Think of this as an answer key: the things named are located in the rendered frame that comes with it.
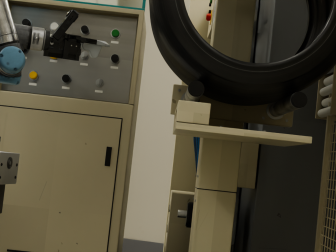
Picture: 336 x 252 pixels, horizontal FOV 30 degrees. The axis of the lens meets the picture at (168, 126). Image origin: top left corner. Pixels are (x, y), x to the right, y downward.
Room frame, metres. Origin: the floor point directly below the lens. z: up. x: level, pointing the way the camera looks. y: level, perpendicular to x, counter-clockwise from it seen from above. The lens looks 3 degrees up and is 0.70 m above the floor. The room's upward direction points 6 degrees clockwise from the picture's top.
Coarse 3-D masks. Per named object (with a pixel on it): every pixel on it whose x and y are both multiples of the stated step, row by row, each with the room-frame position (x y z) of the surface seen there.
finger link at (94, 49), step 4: (100, 40) 2.03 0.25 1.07; (84, 44) 2.02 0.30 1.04; (88, 44) 2.03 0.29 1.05; (92, 44) 2.03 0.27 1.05; (96, 44) 2.03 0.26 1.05; (100, 44) 2.03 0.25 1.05; (104, 44) 2.04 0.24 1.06; (108, 44) 2.06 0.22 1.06; (84, 48) 2.02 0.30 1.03; (88, 48) 2.03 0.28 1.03; (92, 48) 2.03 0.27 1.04; (96, 48) 2.04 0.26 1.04; (100, 48) 2.04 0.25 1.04; (92, 52) 2.03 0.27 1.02; (96, 52) 2.04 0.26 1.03; (92, 56) 2.04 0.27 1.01; (96, 56) 2.04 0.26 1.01
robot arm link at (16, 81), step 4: (0, 72) 1.95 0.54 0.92; (20, 72) 1.98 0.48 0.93; (0, 76) 1.95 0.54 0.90; (4, 76) 1.94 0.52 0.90; (8, 76) 1.94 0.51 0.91; (12, 76) 1.95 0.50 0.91; (16, 76) 1.96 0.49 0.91; (20, 76) 1.98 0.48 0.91; (0, 80) 1.95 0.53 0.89; (4, 80) 1.95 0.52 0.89; (8, 80) 1.95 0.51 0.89; (12, 80) 1.95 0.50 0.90; (16, 80) 1.96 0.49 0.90; (12, 84) 2.00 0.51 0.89; (16, 84) 1.99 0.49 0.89
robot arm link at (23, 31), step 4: (16, 24) 1.96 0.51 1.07; (20, 24) 1.97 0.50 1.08; (16, 28) 1.95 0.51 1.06; (20, 28) 1.96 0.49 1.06; (24, 28) 1.96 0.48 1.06; (28, 28) 1.97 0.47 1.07; (20, 32) 1.95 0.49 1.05; (24, 32) 1.96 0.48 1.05; (28, 32) 1.96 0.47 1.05; (20, 36) 1.95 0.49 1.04; (24, 36) 1.96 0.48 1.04; (28, 36) 1.96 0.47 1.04; (20, 40) 1.96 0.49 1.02; (24, 40) 1.96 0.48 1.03; (28, 40) 1.96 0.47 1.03; (20, 44) 1.96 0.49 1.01; (24, 44) 1.97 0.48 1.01; (28, 44) 1.97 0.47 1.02; (24, 48) 1.99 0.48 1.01; (28, 48) 1.99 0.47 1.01
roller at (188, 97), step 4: (196, 80) 1.68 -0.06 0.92; (192, 84) 1.68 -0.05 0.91; (196, 84) 1.68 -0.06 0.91; (200, 84) 1.68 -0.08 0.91; (188, 88) 1.68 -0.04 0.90; (192, 88) 1.68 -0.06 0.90; (196, 88) 1.68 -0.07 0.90; (200, 88) 1.68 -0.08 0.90; (188, 92) 1.69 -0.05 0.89; (192, 92) 1.68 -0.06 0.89; (196, 92) 1.68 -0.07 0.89; (200, 92) 1.68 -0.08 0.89; (184, 96) 1.89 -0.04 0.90; (188, 96) 1.75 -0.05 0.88; (192, 96) 1.69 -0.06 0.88; (196, 96) 1.68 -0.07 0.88; (200, 96) 1.75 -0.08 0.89; (188, 100) 1.83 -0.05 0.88; (192, 100) 1.79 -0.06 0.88; (196, 100) 1.81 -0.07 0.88
